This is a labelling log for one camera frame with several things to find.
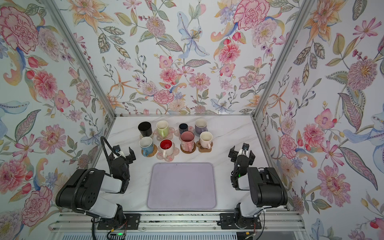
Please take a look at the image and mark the blue mug white inside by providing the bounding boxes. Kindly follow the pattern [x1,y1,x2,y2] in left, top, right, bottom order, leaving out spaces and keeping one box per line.
[139,137,154,157]

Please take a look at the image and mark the woven rattan round coaster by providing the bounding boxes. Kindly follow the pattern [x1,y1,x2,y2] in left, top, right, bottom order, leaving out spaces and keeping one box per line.
[141,145,158,158]

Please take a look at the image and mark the brown paw cork coaster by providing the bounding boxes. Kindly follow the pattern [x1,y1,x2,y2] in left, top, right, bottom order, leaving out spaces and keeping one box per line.
[196,139,213,153]

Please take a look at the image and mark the cream mug pink handle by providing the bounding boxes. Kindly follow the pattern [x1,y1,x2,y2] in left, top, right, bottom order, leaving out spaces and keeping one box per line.
[200,131,213,150]

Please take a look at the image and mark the black mug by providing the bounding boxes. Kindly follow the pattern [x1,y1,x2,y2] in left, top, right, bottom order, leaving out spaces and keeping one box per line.
[138,122,153,137]

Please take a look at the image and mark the red inside white mug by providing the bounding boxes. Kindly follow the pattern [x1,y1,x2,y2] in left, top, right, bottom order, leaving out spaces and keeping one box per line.
[159,139,175,159]

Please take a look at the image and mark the pink flower coaster front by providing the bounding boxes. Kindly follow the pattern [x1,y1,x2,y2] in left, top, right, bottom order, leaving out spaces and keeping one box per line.
[156,146,180,162]

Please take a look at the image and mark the pink flower coaster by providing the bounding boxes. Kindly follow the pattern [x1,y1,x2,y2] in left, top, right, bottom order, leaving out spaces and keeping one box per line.
[156,146,180,162]
[154,127,175,141]
[174,126,195,138]

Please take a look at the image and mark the cream mug green handle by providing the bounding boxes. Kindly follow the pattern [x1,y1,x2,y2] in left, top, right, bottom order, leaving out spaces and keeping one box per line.
[156,121,169,138]

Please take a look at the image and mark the cream mug purple handle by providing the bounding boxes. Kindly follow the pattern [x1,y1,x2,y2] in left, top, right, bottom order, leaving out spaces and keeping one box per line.
[195,119,208,136]

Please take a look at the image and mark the brown round wooden coaster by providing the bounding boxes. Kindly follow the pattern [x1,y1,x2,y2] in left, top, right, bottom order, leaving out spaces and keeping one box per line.
[180,144,197,154]

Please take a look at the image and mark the pink tall mug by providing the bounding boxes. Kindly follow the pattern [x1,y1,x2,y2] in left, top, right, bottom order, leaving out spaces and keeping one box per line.
[181,131,195,151]

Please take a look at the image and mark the small dark blue mug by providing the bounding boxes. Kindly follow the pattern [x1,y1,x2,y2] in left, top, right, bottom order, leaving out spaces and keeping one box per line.
[179,123,189,135]

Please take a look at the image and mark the multicolour embroidered round coaster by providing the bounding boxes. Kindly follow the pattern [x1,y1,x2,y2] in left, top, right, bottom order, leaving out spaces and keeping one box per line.
[140,133,154,139]

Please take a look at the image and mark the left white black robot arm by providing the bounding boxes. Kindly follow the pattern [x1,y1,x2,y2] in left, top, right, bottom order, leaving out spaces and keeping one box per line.
[56,148,136,228]

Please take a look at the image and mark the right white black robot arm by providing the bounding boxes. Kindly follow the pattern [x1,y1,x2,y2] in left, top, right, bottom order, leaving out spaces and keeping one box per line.
[228,144,288,229]

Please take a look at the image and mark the lavender serving tray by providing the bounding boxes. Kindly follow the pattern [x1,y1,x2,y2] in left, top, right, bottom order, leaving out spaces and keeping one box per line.
[147,163,217,211]

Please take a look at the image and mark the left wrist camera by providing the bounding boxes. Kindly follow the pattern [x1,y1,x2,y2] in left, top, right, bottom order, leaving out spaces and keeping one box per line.
[113,145,126,158]

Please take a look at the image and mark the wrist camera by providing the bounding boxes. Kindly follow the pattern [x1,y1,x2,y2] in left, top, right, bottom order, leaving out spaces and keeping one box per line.
[240,143,250,157]
[113,145,126,158]

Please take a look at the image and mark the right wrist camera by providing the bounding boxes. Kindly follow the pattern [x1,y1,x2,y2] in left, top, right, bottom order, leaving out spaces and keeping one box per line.
[240,143,250,157]

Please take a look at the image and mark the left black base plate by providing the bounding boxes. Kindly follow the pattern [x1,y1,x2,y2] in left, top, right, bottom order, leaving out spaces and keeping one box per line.
[97,214,141,231]

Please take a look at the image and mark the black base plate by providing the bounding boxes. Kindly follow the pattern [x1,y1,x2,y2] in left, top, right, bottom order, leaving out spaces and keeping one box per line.
[97,214,141,231]
[218,213,263,230]

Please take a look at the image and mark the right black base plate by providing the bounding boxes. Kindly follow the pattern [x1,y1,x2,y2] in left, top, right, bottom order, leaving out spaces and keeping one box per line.
[218,213,263,230]

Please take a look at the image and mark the aluminium mounting rail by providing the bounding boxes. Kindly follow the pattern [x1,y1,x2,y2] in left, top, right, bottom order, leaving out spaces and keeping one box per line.
[48,209,305,233]

